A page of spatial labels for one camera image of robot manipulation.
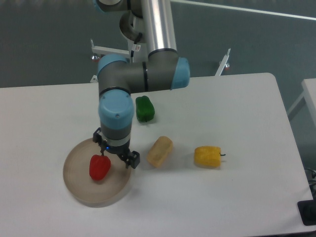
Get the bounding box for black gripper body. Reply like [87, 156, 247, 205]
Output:
[103, 142, 130, 156]

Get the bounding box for red toy pepper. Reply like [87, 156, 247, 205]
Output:
[89, 155, 111, 181]

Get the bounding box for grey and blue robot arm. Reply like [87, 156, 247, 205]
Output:
[93, 0, 190, 168]

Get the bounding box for beige toy bread loaf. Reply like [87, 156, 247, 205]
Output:
[146, 136, 173, 168]

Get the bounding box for yellow toy pepper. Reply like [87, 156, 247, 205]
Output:
[194, 146, 225, 167]

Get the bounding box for black cables at right edge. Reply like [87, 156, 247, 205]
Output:
[303, 167, 316, 198]

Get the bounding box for white side table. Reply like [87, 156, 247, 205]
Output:
[287, 79, 316, 124]

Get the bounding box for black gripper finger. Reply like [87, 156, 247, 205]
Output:
[92, 127, 107, 156]
[118, 151, 140, 169]

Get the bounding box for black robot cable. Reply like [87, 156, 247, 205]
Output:
[130, 32, 143, 63]

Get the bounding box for beige round plate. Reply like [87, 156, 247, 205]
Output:
[63, 138, 133, 207]

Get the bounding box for green toy pepper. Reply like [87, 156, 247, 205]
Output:
[135, 96, 155, 122]

